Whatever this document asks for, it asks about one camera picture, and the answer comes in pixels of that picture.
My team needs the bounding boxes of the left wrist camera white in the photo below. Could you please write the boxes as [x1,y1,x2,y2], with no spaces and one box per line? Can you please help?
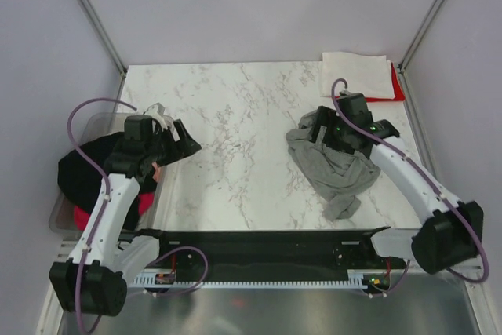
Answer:
[143,103,180,141]

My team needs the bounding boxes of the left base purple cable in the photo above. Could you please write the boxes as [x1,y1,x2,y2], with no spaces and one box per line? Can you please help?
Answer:
[143,246,209,299]

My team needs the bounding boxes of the white folded t shirt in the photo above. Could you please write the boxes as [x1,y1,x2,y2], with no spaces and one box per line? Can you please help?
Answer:
[319,52,395,100]

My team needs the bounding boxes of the right aluminium frame post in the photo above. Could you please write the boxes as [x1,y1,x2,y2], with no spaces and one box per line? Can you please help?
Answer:
[397,0,446,72]

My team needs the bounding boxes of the white slotted cable duct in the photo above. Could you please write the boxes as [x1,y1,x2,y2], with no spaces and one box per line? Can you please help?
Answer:
[129,270,368,290]

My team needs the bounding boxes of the left aluminium frame post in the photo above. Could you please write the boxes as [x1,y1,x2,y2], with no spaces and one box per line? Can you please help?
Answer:
[77,0,127,78]

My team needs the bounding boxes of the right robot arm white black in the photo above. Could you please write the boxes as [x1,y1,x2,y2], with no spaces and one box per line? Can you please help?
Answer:
[309,93,489,283]

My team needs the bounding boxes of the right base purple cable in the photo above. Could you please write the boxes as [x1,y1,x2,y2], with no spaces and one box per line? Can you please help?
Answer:
[362,258,412,299]

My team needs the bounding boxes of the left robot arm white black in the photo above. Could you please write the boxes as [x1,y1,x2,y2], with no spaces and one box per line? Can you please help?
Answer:
[49,115,202,316]

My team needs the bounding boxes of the red folded t shirt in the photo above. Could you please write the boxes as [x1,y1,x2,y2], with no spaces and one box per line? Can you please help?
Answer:
[366,62,406,103]

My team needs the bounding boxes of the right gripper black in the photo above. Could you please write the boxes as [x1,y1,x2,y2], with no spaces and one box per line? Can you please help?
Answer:
[307,105,355,155]

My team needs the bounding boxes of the grey t shirt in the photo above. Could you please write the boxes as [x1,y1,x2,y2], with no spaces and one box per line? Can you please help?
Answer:
[286,111,380,222]

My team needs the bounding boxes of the magenta t shirt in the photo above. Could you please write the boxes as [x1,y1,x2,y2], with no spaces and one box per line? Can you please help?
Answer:
[74,192,155,231]

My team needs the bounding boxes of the aluminium frame post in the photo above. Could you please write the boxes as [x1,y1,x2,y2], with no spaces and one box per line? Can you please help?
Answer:
[397,0,446,72]
[77,0,127,78]

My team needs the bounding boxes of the peach t shirt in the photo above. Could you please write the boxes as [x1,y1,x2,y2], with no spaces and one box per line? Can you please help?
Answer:
[152,162,161,182]

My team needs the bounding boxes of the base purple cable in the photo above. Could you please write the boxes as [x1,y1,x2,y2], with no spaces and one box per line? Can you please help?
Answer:
[143,246,209,299]
[362,258,412,299]

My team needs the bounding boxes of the black t shirt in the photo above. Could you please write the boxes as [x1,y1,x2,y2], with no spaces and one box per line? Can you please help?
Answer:
[57,132,158,231]

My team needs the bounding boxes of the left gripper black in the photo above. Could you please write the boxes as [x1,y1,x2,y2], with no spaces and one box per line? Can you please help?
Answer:
[145,119,201,167]

